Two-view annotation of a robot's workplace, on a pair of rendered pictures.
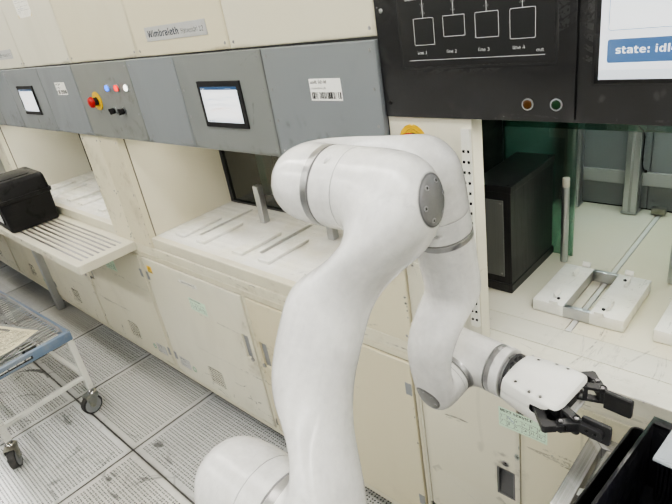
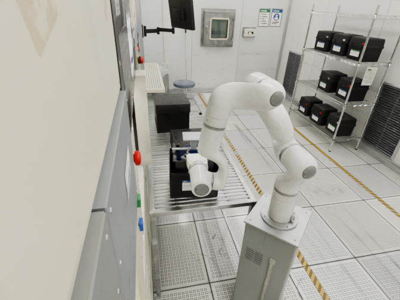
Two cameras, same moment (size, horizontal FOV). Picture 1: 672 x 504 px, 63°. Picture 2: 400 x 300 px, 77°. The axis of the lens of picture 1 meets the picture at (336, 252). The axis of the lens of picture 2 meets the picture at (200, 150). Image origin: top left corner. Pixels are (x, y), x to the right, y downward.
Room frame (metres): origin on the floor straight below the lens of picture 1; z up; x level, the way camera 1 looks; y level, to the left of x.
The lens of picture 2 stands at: (1.53, 0.26, 1.72)
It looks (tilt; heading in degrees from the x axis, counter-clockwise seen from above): 30 degrees down; 211
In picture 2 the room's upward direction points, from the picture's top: 2 degrees clockwise
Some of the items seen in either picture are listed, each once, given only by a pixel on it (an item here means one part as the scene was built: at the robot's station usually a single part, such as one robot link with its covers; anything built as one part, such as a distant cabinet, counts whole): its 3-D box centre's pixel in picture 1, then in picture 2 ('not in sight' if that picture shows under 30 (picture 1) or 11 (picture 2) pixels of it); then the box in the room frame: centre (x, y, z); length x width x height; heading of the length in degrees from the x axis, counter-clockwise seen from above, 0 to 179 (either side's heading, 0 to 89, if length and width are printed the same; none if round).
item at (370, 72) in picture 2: not in sight; (369, 74); (-2.18, 0.37, 1.05); 0.17 x 0.03 x 0.26; 133
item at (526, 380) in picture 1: (540, 387); (197, 162); (0.65, -0.28, 1.06); 0.11 x 0.10 x 0.07; 38
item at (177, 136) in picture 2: not in sight; (191, 140); (0.12, -0.66, 0.83); 0.29 x 0.29 x 0.13; 45
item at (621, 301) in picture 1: (591, 292); not in sight; (1.12, -0.61, 0.89); 0.22 x 0.21 x 0.04; 133
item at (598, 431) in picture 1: (582, 430); not in sight; (0.55, -0.30, 1.06); 0.07 x 0.03 x 0.03; 38
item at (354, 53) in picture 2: not in sight; (364, 48); (-2.34, 0.23, 1.31); 0.30 x 0.28 x 0.26; 44
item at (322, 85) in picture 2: not in sight; (331, 81); (-2.62, -0.04, 0.81); 0.30 x 0.28 x 0.26; 39
